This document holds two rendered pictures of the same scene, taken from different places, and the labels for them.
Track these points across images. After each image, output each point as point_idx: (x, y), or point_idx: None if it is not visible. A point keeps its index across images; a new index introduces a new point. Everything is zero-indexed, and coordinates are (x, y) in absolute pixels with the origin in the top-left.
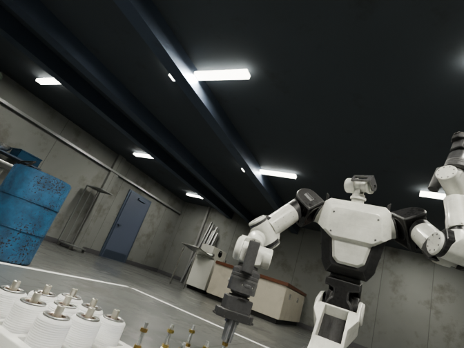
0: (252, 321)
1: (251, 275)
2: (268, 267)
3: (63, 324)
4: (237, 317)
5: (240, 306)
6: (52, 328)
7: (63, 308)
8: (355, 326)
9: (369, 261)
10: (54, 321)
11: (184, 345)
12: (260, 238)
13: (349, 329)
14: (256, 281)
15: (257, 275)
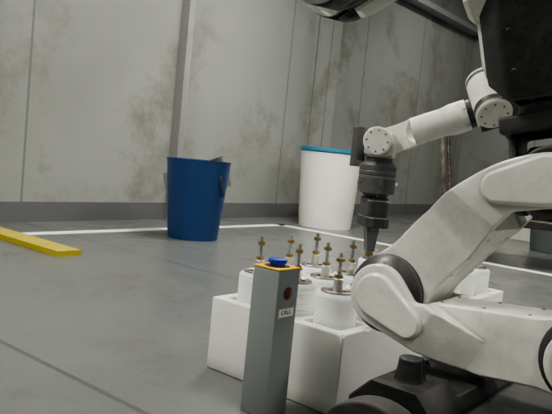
0: (371, 222)
1: (360, 167)
2: (374, 150)
3: (364, 260)
4: (361, 220)
5: (363, 207)
6: (359, 264)
7: (374, 251)
8: (452, 202)
9: (485, 55)
10: (361, 258)
11: (290, 236)
12: (425, 114)
13: (435, 208)
14: (365, 172)
15: (365, 164)
